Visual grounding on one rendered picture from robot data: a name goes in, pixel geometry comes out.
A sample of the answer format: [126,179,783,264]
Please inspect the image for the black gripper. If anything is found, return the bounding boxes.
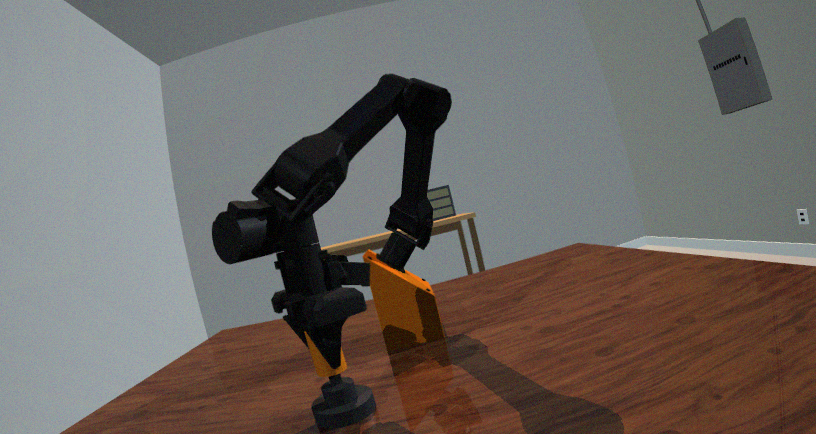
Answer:
[271,243,367,369]

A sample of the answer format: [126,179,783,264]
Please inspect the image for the orange cylinder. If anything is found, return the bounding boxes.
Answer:
[305,331,347,377]

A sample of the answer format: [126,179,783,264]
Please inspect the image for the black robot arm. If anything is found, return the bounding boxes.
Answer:
[212,73,452,290]

